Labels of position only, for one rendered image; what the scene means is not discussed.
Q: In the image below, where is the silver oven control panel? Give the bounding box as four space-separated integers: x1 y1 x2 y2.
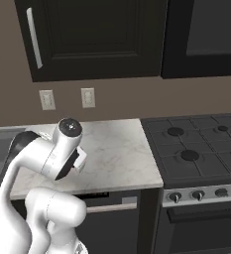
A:
162 183 231 208

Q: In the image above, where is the dark gas hob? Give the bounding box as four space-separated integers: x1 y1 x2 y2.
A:
140 112 231 191

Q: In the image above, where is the dark oven door handle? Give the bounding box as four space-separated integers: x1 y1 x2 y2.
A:
166 201 231 224

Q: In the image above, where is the silver dishwasher handle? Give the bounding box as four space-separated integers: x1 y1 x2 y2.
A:
85 202 138 214

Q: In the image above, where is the black oven knob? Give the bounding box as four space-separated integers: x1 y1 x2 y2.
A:
214 188 229 198
191 190 206 202
169 191 182 204

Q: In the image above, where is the dark upper cupboard door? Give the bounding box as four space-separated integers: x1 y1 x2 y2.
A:
14 0 170 83

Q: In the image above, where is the white cupboard door handle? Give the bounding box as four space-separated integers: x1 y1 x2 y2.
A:
25 7 44 70

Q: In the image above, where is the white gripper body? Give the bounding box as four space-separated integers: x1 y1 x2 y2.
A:
72 147 88 176

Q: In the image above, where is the white wall outlet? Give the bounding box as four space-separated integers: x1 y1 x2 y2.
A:
39 89 58 111
80 86 97 109

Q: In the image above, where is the dark oven door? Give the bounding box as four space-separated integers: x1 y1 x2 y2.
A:
153 203 231 254

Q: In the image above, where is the dark microwave oven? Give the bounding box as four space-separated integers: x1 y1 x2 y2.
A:
161 0 231 80

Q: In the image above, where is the dark dishwasher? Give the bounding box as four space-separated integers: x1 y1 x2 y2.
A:
74 190 142 254

